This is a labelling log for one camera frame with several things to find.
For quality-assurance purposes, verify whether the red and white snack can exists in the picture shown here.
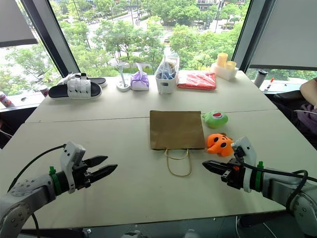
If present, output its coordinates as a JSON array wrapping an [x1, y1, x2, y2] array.
[[0, 91, 16, 110]]

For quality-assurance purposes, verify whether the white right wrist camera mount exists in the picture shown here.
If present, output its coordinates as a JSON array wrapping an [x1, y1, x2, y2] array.
[[231, 136, 258, 193]]

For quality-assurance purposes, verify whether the brown paper bag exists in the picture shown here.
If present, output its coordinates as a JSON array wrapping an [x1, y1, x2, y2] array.
[[149, 110, 207, 178]]

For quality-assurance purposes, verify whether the white stand with round base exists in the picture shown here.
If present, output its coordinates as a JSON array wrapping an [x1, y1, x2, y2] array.
[[116, 63, 132, 93]]

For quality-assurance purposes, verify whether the small red and white can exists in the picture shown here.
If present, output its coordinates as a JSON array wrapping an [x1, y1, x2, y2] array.
[[39, 85, 51, 98]]

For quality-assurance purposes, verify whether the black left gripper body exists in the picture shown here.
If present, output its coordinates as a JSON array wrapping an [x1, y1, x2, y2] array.
[[71, 160, 94, 191]]

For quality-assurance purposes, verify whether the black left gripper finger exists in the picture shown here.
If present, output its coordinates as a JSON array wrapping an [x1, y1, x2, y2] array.
[[89, 164, 118, 183], [85, 155, 108, 168]]

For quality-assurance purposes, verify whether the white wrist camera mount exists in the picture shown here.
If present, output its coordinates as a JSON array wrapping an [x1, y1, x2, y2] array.
[[60, 141, 87, 194], [231, 136, 258, 193]]

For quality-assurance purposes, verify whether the dark window frame post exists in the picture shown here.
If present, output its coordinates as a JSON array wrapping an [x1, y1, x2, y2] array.
[[20, 0, 80, 78], [232, 0, 272, 73]]

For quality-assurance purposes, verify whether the short yellow plastic cup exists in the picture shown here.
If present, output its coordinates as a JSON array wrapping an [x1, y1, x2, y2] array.
[[225, 60, 237, 73]]

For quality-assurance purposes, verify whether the tall yellow plastic cup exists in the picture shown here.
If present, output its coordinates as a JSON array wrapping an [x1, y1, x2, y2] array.
[[216, 53, 228, 68]]

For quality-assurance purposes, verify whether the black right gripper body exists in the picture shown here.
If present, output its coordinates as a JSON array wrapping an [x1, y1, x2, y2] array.
[[221, 158, 246, 190]]

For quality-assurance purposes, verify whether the green right wrist zip tie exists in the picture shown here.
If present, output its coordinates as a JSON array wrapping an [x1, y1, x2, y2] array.
[[256, 161, 264, 192]]

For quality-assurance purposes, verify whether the grey roller blind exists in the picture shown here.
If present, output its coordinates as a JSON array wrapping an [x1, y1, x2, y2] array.
[[248, 0, 317, 72], [0, 0, 39, 48]]

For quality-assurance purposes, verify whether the green plush toy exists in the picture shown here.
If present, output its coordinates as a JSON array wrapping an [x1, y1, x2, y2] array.
[[202, 111, 229, 129]]

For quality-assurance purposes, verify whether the green left wrist zip tie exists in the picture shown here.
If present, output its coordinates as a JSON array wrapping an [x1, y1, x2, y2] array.
[[49, 166, 62, 196]]

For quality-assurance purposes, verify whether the orange plush toy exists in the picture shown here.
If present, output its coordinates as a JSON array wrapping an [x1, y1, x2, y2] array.
[[206, 133, 234, 157]]

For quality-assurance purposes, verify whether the seated person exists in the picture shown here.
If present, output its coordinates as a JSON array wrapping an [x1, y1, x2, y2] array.
[[296, 77, 317, 136]]

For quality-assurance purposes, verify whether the red plastic wrapped package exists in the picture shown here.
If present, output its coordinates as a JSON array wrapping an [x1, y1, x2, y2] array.
[[176, 71, 217, 91]]

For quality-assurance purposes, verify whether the grey tumbler with black lid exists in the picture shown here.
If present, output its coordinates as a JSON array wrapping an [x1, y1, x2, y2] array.
[[253, 69, 268, 89]]

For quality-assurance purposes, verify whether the green wrist zip tie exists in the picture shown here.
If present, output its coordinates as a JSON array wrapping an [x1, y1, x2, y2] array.
[[256, 161, 264, 192], [49, 166, 62, 196]]

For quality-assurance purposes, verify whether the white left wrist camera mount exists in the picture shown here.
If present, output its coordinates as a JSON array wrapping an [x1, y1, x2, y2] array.
[[60, 141, 87, 194]]

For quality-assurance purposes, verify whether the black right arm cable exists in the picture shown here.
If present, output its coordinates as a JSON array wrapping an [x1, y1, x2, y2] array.
[[234, 152, 309, 211]]

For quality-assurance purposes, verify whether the white tray with yellow cups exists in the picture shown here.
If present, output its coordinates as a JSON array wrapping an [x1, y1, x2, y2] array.
[[210, 61, 240, 81]]

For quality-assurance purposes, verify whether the white basket with packets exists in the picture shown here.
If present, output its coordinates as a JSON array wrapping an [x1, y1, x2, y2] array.
[[154, 53, 180, 95]]

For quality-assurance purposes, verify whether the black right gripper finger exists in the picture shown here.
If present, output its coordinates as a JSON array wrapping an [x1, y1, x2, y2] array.
[[204, 165, 230, 178], [202, 160, 233, 172]]

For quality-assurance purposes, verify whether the black and white slide sandal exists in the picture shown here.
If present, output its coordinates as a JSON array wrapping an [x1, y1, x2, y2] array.
[[57, 72, 108, 88], [48, 78, 103, 101]]

